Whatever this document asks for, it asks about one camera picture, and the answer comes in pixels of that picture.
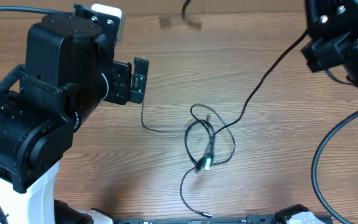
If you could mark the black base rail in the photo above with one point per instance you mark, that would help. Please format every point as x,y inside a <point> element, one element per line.
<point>249,219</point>

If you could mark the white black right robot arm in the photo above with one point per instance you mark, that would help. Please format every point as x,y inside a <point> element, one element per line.
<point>333,28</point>

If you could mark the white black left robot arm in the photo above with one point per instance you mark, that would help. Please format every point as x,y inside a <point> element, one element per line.
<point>69,69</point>

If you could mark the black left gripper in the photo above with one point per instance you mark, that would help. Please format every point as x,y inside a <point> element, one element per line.
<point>120,74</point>

